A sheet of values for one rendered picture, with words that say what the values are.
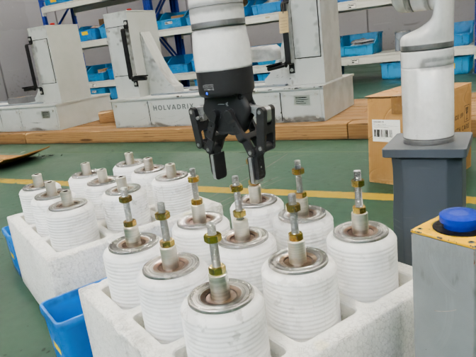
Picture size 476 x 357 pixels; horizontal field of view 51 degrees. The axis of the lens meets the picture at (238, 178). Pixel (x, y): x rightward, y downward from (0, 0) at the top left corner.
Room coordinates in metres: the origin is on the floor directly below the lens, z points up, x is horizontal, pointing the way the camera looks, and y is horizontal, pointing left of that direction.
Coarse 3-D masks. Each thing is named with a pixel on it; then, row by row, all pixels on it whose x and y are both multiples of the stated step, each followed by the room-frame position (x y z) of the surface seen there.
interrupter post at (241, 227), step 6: (234, 222) 0.66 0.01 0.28; (240, 222) 0.66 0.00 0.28; (246, 222) 0.66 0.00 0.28; (234, 228) 0.66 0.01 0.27; (240, 228) 0.66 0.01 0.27; (246, 228) 0.66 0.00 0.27; (234, 234) 0.67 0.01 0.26; (240, 234) 0.66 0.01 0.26; (246, 234) 0.66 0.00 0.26; (240, 240) 0.66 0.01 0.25
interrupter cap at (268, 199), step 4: (244, 196) 0.86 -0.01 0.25; (248, 196) 0.86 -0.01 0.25; (264, 196) 0.85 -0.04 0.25; (268, 196) 0.84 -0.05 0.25; (272, 196) 0.84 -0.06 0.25; (276, 196) 0.83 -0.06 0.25; (244, 200) 0.84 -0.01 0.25; (248, 200) 0.84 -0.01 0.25; (264, 200) 0.83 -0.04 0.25; (268, 200) 0.82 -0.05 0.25; (272, 200) 0.82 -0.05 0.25; (276, 200) 0.82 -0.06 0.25; (244, 204) 0.81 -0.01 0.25; (248, 204) 0.81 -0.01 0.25; (252, 204) 0.81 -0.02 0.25; (256, 204) 0.81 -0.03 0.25; (260, 204) 0.80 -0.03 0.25; (264, 204) 0.80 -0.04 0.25; (268, 204) 0.80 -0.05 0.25; (272, 204) 0.81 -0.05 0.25; (248, 208) 0.80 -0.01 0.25; (252, 208) 0.80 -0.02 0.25
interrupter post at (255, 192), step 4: (252, 188) 0.82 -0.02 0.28; (256, 188) 0.82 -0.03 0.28; (260, 188) 0.83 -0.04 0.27; (252, 192) 0.82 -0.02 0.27; (256, 192) 0.82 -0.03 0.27; (260, 192) 0.83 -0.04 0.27; (252, 196) 0.82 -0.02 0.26; (256, 196) 0.82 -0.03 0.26; (260, 196) 0.82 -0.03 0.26; (252, 200) 0.82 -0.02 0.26; (256, 200) 0.82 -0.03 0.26; (260, 200) 0.82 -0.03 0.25
